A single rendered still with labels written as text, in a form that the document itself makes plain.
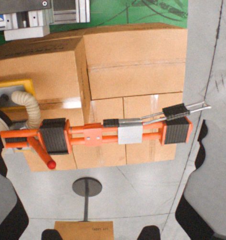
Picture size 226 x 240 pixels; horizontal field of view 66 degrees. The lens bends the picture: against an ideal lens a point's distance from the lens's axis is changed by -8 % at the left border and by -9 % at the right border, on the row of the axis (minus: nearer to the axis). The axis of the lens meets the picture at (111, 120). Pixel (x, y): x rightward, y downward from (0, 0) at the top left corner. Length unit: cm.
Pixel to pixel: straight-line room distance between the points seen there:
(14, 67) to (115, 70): 59
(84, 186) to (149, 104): 164
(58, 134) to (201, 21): 158
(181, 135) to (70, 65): 45
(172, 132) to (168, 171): 203
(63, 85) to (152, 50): 60
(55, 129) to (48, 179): 210
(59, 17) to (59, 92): 77
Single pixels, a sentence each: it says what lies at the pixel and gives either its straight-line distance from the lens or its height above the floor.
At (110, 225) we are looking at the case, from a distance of 208.
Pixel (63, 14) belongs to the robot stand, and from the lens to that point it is 144.
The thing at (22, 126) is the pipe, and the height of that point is 114.
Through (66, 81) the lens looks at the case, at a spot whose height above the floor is 94.
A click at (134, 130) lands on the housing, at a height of 120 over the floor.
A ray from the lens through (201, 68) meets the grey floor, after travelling 193.
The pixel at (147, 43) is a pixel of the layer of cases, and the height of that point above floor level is 54.
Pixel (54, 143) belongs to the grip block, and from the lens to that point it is 56.
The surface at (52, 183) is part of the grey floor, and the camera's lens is 263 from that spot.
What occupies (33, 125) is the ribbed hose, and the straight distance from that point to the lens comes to 61.
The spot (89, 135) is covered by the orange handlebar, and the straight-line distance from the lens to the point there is 53.
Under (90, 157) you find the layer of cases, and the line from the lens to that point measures 148.
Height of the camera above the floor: 163
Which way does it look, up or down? 58 degrees down
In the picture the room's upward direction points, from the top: 174 degrees clockwise
